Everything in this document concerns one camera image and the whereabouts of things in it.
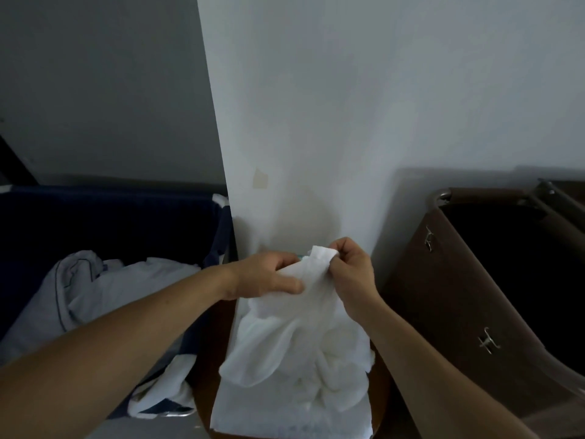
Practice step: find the person's left hand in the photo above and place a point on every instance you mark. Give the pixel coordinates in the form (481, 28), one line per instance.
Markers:
(260, 278)

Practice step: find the person's right forearm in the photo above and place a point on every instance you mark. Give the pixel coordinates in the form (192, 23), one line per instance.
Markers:
(448, 388)

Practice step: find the person's left forearm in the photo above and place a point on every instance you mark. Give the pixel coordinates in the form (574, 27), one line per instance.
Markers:
(91, 361)

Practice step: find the navy laundry hamper white frame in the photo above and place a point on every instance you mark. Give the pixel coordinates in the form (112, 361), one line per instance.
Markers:
(114, 224)

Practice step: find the white towel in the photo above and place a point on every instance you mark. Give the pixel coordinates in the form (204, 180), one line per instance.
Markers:
(297, 342)
(256, 416)

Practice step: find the person's right hand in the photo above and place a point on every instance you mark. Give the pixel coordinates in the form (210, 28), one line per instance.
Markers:
(356, 278)

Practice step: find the brown housekeeping cart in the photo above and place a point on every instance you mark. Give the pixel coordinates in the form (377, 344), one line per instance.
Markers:
(457, 292)

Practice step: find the round wooden side table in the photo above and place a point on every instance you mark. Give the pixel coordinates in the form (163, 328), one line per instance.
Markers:
(210, 361)

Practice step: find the grey door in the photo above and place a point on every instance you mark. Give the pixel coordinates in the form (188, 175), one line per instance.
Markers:
(100, 86)

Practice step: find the white pillowcase black piping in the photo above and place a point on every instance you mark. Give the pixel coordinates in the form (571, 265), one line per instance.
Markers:
(123, 288)

